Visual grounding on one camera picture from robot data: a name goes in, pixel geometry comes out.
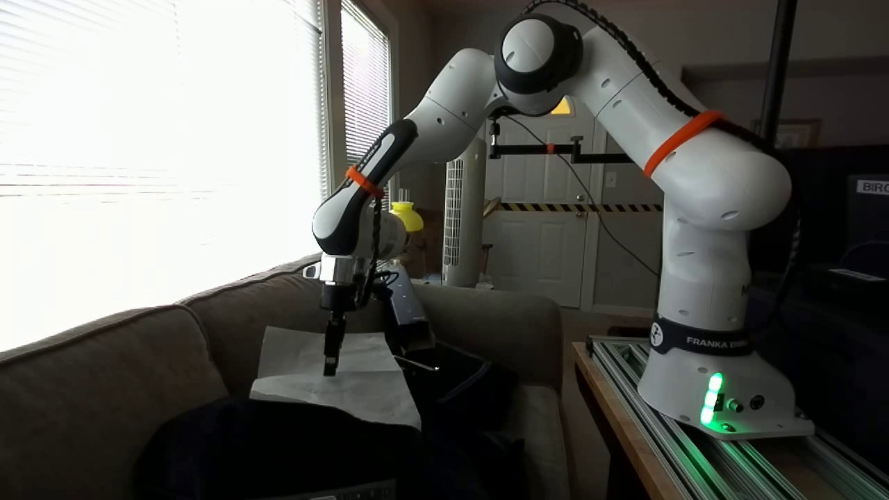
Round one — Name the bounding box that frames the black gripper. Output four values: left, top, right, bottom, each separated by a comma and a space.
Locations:
318, 253, 374, 379

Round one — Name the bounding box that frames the white cloth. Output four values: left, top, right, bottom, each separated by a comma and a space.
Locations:
247, 323, 426, 430

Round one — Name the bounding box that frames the dark blue cloth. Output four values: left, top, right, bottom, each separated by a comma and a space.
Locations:
135, 336, 532, 500

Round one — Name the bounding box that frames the yellow lamp shade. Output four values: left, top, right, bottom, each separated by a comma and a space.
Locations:
387, 197, 428, 236

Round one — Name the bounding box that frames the white column heater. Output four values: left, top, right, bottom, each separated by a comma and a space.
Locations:
443, 151, 489, 290

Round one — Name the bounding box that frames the beige fabric sofa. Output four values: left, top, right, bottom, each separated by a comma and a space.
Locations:
0, 258, 651, 500

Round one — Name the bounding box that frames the yellow black hazard tape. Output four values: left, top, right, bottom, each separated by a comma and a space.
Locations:
481, 197, 668, 216

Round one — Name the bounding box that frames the black vertical pole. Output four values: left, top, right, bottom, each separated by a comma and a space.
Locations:
760, 0, 801, 148

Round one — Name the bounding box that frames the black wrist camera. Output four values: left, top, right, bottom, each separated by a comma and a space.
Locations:
374, 268, 436, 354

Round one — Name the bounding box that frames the small orange arm strap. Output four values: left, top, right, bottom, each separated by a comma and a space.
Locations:
343, 164, 387, 200

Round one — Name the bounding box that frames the black camera stand bar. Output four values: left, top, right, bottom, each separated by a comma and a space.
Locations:
488, 116, 661, 173

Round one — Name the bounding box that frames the wooden table with rail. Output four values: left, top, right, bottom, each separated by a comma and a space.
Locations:
568, 334, 889, 500

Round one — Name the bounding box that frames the wide orange arm strap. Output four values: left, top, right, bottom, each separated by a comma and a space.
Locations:
643, 108, 729, 179

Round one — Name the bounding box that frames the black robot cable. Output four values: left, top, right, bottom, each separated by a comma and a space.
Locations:
504, 0, 775, 280

